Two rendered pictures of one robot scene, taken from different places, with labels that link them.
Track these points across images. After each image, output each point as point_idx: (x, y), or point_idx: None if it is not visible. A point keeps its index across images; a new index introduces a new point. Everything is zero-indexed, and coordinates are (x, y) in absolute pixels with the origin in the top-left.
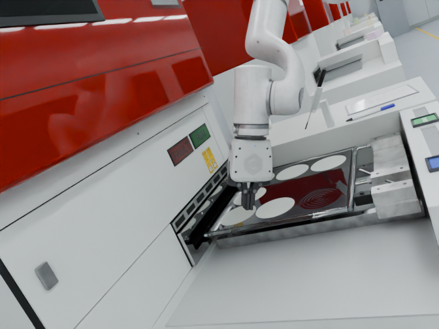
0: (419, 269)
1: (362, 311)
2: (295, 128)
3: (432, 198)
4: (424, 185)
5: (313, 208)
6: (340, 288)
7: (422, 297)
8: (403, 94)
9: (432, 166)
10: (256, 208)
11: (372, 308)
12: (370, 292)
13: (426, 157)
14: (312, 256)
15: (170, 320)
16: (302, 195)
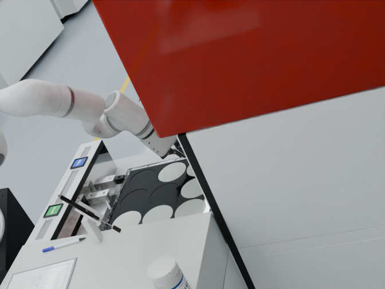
0: (122, 172)
1: (149, 153)
2: (132, 259)
3: (97, 143)
4: (94, 150)
5: (147, 170)
6: (154, 160)
7: (128, 161)
8: (22, 275)
9: (84, 159)
10: (186, 171)
11: (145, 155)
12: (144, 160)
13: (82, 165)
14: None
15: None
16: (152, 182)
